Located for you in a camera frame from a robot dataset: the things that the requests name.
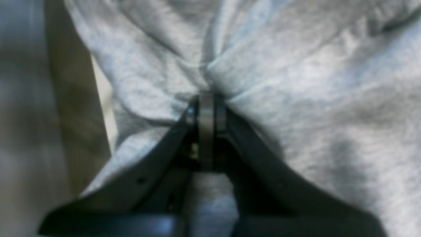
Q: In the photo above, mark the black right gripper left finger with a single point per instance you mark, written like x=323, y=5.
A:
x=147, y=199

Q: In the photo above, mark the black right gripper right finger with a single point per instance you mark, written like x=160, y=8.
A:
x=273, y=200

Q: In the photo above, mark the grey T-shirt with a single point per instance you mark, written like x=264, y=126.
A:
x=333, y=86

